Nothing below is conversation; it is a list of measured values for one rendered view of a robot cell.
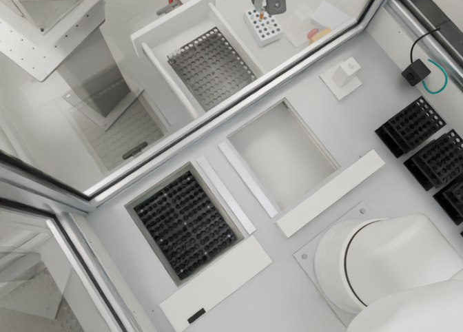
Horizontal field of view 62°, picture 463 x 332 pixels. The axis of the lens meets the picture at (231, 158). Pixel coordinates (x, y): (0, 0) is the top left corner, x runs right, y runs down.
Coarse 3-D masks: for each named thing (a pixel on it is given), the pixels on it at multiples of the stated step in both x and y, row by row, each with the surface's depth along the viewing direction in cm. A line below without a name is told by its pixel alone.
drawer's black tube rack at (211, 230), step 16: (192, 176) 103; (176, 192) 106; (192, 192) 102; (160, 208) 101; (176, 208) 101; (192, 208) 101; (208, 208) 102; (144, 224) 100; (160, 224) 100; (176, 224) 103; (192, 224) 104; (208, 224) 100; (224, 224) 104; (160, 240) 99; (176, 240) 99; (192, 240) 103; (208, 240) 103; (224, 240) 100; (176, 256) 98; (192, 256) 98; (208, 256) 98; (176, 272) 97
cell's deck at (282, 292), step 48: (288, 96) 106; (384, 96) 107; (336, 144) 103; (384, 144) 104; (144, 192) 98; (240, 192) 98; (384, 192) 100; (432, 192) 101; (144, 240) 94; (288, 240) 96; (144, 288) 91; (240, 288) 93; (288, 288) 93
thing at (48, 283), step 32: (0, 224) 55; (32, 224) 66; (0, 256) 49; (32, 256) 58; (64, 256) 71; (0, 288) 44; (32, 288) 51; (64, 288) 61; (96, 288) 76; (0, 320) 40; (32, 320) 46; (64, 320) 54; (96, 320) 65
